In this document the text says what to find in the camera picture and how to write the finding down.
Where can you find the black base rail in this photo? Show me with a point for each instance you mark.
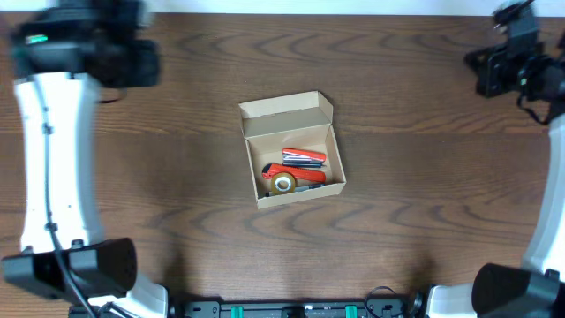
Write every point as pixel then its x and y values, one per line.
pixel 384 307

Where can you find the black marker pen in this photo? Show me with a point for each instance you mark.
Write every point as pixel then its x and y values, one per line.
pixel 298 189

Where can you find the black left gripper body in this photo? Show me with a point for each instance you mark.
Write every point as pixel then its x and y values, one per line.
pixel 144 62

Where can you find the red black stapler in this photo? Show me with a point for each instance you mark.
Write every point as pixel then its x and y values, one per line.
pixel 300 158

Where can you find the cardboard box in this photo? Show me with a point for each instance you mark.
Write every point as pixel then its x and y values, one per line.
pixel 302 121

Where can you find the orange utility knife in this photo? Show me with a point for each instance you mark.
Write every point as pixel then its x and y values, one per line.
pixel 272 169

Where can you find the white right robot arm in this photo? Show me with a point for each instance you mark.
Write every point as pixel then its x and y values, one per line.
pixel 540 141

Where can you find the yellow tape roll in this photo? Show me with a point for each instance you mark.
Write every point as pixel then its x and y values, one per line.
pixel 283 183

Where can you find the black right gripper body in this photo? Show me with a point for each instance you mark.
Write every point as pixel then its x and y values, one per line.
pixel 487 71

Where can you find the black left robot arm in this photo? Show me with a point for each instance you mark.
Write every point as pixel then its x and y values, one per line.
pixel 63 58

